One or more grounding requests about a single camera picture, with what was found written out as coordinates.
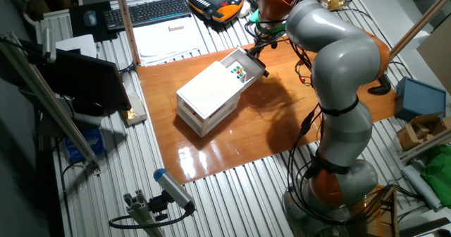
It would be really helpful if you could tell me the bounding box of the green cloth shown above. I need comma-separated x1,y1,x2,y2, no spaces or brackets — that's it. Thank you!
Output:
421,143,451,209

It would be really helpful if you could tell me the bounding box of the blue packet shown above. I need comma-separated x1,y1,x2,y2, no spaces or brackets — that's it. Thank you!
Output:
63,127,106,162

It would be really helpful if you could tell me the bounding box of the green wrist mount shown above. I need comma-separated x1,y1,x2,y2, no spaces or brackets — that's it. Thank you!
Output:
248,9,286,37

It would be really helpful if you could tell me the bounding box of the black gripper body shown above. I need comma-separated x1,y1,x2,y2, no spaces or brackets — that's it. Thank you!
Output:
251,40,271,54

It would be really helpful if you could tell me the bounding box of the colourful puzzle cube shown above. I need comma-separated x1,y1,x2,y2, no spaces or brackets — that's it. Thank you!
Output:
230,66,247,80

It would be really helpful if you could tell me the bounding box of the aluminium profile mount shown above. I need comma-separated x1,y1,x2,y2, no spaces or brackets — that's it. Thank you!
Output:
123,189,166,237

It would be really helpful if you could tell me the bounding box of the yellow foil bag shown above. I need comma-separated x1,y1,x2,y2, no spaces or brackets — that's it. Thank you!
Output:
322,0,345,11

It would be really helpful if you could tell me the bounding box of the brown wooden board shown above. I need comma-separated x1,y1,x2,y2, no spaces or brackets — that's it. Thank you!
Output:
136,20,397,186

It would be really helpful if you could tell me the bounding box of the grey computer mouse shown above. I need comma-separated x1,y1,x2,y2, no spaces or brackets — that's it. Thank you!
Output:
83,10,98,28

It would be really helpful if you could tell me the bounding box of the white drawer cabinet frame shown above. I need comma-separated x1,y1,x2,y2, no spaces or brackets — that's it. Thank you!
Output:
175,60,244,138

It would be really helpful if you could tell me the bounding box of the small gold box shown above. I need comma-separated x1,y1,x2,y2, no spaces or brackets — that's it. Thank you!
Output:
121,91,148,126

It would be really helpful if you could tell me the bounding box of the aluminium bar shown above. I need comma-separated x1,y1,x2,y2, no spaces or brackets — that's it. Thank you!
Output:
400,129,451,162

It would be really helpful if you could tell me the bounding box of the black mouse pad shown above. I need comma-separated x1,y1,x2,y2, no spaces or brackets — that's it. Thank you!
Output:
68,0,119,43

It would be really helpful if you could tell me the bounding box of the brown cardboard sheet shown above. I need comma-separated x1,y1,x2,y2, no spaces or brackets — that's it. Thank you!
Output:
416,25,451,97

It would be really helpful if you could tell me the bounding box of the black camera cable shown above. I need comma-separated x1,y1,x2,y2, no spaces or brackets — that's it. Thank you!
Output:
108,208,194,230

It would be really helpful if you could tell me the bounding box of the white round object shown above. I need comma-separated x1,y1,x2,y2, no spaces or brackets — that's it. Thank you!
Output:
236,0,252,18

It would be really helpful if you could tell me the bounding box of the blue box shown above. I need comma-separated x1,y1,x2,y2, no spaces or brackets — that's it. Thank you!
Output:
394,76,447,121

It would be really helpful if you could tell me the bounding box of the black computer keyboard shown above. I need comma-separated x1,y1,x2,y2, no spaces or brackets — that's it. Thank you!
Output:
103,0,193,32

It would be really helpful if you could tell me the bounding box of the long aluminium strut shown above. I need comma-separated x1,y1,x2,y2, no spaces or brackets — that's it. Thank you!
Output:
0,32,101,176

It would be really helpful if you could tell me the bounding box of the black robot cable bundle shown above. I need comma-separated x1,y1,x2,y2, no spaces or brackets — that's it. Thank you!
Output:
245,0,339,227

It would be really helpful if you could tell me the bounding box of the open cardboard box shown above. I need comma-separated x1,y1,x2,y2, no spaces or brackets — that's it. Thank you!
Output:
397,111,451,152

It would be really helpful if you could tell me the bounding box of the white roll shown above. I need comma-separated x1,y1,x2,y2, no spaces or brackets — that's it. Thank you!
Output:
401,164,443,212

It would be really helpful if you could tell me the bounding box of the white drawer with black handle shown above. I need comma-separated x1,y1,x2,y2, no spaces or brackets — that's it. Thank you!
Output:
218,47,271,93

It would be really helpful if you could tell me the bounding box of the wooden crate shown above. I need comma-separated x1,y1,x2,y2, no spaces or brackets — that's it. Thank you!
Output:
347,183,401,237

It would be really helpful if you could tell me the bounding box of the white paper stack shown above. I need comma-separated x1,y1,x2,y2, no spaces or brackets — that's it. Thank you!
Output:
132,16,205,66

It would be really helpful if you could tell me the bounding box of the silver camera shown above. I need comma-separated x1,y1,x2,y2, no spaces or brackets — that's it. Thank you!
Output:
41,27,57,64

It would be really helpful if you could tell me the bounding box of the grey camera with blue end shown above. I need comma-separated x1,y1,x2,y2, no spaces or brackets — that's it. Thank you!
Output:
147,168,197,222

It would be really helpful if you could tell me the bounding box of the white flat box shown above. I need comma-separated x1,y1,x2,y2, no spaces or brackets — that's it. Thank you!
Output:
55,34,98,59

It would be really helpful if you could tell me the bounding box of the black monitor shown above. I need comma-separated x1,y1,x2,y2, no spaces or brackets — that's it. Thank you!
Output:
20,39,132,117

